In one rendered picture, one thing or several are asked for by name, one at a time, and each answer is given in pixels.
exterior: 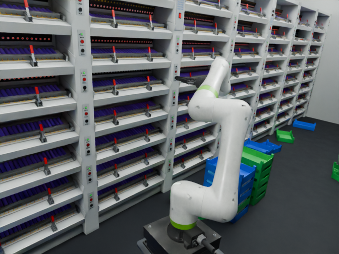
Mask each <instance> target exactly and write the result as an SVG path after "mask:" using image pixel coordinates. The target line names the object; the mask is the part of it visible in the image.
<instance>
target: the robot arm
mask: <svg viewBox="0 0 339 254"><path fill-rule="evenodd" d="M176 80H177V81H181V82H183V83H186V84H188V85H190V84H192V85H195V86H196V88H198V89H197V91H196V92H195V94H194V95H193V97H192V99H191V100H190V102H189V104H188V114H189V115H190V117H191V118H192V119H194V120H195V121H201V122H216V123H219V124H220V125H221V140H220V148H219V155H218V160H217V166H216V170H215V175H214V179H213V183H212V186H210V187H206V186H202V185H199V184H197V183H194V182H191V181H186V180H182V181H177V182H175V183H174V184H173V185H172V187H171V196H170V209H169V217H170V220H171V221H170V223H169V225H168V226H167V235H168V236H169V238H170V239H171V240H173V241H175V242H178V243H184V248H185V249H186V250H188V249H190V248H193V247H195V246H196V247H197V246H198V245H200V246H205V247H206V248H207V249H208V250H209V251H210V252H211V253H214V252H215V248H214V247H213V246H212V245H211V244H210V243H208V242H207V239H206V238H207V236H206V235H205V232H204V231H203V230H202V229H200V228H199V227H198V226H197V224H196V223H197V220H198V217H202V218H206V219H209V220H213V221H217V222H221V223H225V222H229V221H231V220H232V219H234V217H235V216H236V214H237V211H238V185H239V174H240V165H241V158H242V152H243V147H244V142H245V137H246V133H247V130H248V126H249V123H250V119H251V116H252V111H251V108H250V106H249V104H248V103H247V102H245V101H243V100H239V99H220V98H218V96H220V97H223V96H226V95H228V94H229V92H230V90H231V84H230V78H229V64H228V62H227V61H226V60H224V59H222V58H219V59H216V60H215V61H213V63H212V64H211V67H210V71H209V73H208V75H207V77H203V78H202V77H199V78H197V79H193V78H185V77H180V76H176Z"/></svg>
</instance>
